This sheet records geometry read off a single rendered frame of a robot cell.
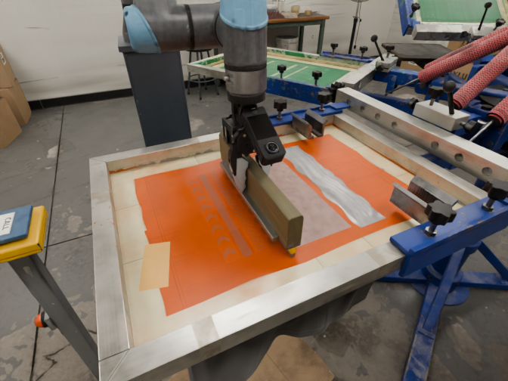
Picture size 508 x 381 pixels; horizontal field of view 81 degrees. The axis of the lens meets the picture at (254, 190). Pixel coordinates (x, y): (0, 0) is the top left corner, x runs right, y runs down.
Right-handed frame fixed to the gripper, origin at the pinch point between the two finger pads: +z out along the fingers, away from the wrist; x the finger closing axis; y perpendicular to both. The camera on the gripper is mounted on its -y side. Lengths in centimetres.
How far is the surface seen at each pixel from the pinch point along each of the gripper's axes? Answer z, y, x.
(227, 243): 5.0, -9.1, 9.9
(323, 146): 4.4, 15.3, -30.5
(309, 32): 31, 380, -276
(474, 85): -10, 5, -77
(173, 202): 4.5, 7.9, 16.5
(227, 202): 4.6, 2.5, 5.3
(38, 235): 4.5, 9.5, 43.4
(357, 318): 100, 5, -57
